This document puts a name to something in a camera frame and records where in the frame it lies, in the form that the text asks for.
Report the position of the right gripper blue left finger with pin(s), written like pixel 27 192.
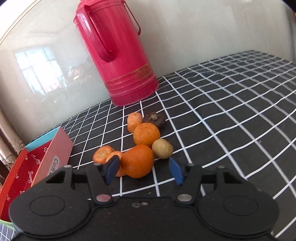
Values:
pixel 99 177

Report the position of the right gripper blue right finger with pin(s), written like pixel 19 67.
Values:
pixel 187 178

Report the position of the left carrot piece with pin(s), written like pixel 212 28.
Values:
pixel 100 155

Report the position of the large middle orange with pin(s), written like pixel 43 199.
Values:
pixel 137 162

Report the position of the colourful cardboard box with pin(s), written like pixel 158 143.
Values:
pixel 36 161

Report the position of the rear orange tangerine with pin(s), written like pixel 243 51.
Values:
pixel 146 134

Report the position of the rear dark mangosteen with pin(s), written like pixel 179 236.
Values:
pixel 157 119

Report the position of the beige lace curtain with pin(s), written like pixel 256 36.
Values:
pixel 11 143

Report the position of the red thermos flask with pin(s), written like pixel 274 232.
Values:
pixel 110 33

